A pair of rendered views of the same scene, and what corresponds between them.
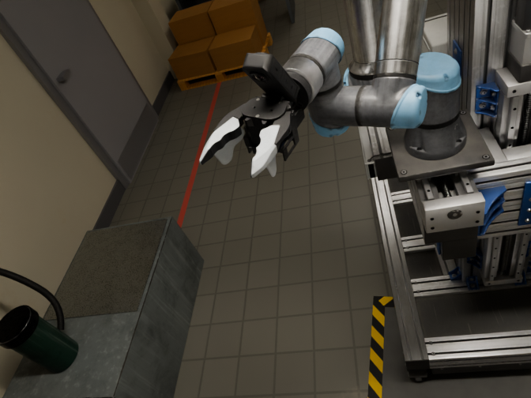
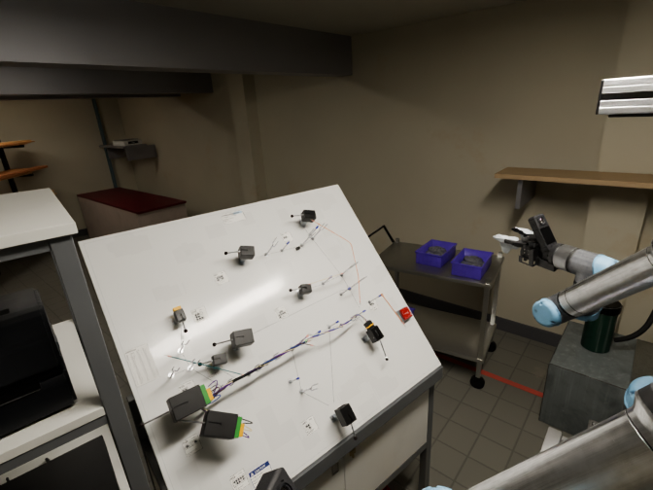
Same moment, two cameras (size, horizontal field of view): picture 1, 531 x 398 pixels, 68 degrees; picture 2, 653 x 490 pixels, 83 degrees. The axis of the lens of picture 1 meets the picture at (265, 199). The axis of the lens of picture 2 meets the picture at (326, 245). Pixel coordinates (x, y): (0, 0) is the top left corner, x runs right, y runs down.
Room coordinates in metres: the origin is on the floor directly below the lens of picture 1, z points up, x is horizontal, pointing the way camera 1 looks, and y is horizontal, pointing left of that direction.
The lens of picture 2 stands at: (0.30, -1.32, 2.01)
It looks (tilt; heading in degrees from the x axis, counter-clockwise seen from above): 20 degrees down; 111
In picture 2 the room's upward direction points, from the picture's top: 3 degrees counter-clockwise
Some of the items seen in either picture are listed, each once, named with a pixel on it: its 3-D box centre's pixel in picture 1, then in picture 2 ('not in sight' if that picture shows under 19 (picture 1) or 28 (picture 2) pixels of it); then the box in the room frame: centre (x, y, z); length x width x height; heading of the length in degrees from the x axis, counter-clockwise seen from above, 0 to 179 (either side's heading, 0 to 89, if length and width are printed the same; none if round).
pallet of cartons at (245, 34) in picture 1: (217, 40); not in sight; (4.55, -0.25, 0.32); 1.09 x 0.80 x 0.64; 69
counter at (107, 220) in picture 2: not in sight; (132, 220); (-4.93, 3.28, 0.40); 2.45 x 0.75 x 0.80; 159
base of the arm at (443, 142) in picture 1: (434, 125); not in sight; (0.74, -0.47, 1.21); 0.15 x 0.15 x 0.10
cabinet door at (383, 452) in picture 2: not in sight; (390, 442); (0.08, -0.07, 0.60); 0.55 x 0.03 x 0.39; 59
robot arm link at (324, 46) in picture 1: (316, 60); (593, 267); (0.66, -0.19, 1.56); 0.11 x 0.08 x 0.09; 134
